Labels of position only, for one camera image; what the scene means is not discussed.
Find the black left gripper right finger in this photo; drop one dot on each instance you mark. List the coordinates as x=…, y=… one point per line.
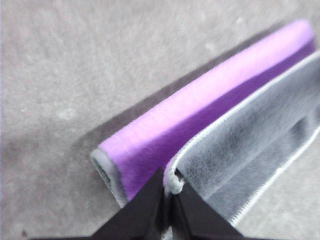
x=197, y=220

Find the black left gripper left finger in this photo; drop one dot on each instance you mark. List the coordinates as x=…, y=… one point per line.
x=142, y=217

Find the purple towel with grey hem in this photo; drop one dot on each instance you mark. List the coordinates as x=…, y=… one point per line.
x=200, y=100

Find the grey table cloth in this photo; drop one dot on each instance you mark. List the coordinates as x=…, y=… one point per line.
x=62, y=62

